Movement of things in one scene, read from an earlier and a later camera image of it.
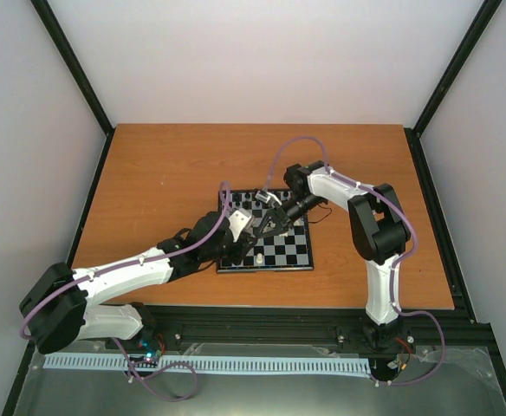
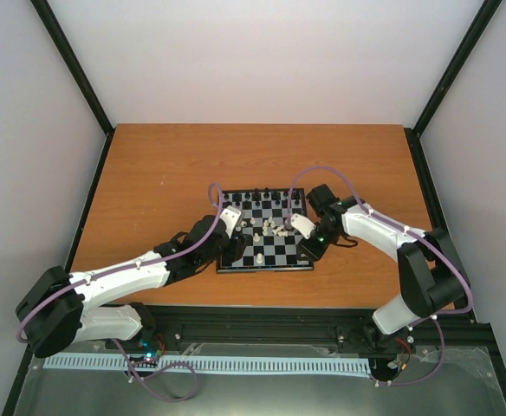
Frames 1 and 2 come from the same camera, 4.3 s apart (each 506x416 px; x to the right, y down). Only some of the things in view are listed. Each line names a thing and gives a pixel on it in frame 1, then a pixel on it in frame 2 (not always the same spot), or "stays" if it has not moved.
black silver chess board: x=288 y=251 stays
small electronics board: x=152 y=354 stays
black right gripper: x=280 y=214 → x=314 y=253
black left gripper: x=245 y=241 stays
